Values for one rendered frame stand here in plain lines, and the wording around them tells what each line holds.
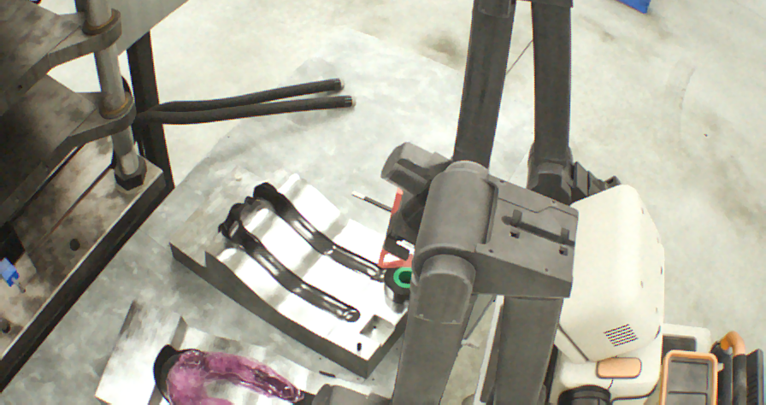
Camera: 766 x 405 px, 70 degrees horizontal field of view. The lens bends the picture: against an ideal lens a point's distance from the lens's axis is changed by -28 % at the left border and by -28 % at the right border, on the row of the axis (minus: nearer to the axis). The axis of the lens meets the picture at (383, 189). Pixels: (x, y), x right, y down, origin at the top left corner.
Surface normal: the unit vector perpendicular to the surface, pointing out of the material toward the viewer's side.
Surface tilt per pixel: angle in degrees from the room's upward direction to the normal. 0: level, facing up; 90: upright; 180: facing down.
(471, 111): 90
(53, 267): 0
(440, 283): 90
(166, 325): 0
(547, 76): 91
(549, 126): 91
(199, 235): 0
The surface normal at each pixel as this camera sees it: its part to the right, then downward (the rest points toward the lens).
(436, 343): -0.16, 0.74
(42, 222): 0.05, -0.65
